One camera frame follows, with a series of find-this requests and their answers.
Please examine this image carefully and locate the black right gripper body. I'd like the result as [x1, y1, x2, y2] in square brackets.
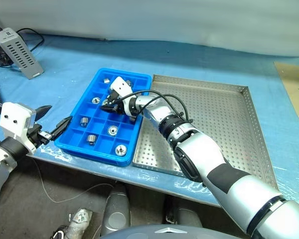
[109, 92, 127, 114]

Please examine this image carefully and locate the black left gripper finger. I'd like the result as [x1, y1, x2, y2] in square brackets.
[35, 105, 53, 122]
[49, 116, 73, 140]

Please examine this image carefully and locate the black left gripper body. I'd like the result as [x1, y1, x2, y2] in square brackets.
[27, 123, 53, 148]

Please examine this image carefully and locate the blue plastic compartment tray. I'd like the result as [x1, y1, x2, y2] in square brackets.
[54, 67, 152, 167]

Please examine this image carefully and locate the perforated steel tray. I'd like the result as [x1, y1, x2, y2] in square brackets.
[132, 74, 279, 191]

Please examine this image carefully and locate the grey vented power box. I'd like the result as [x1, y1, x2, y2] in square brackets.
[0, 27, 44, 80]

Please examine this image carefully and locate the silver robot foot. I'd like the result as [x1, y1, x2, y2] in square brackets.
[64, 208, 94, 239]

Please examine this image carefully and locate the dark rounded robot leg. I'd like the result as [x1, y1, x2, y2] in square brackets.
[164, 200, 202, 229]
[101, 188, 131, 236]

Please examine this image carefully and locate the grey-blue robot torso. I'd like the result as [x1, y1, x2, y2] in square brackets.
[99, 223, 250, 239]

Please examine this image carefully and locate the brown cardboard sheet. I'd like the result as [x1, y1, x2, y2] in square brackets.
[274, 61, 299, 118]

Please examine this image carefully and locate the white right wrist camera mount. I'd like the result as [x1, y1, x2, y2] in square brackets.
[109, 76, 138, 118]

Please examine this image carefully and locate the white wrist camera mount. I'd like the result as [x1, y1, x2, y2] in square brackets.
[109, 76, 138, 118]
[0, 101, 38, 153]

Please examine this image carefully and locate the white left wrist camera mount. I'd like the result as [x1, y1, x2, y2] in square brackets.
[0, 101, 38, 153]

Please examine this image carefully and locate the thin white wire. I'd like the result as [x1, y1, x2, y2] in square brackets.
[33, 159, 114, 203]

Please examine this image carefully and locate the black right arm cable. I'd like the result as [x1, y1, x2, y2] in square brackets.
[119, 89, 192, 122]

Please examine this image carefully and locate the black power box cable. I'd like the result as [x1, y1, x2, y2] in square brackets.
[0, 27, 44, 68]

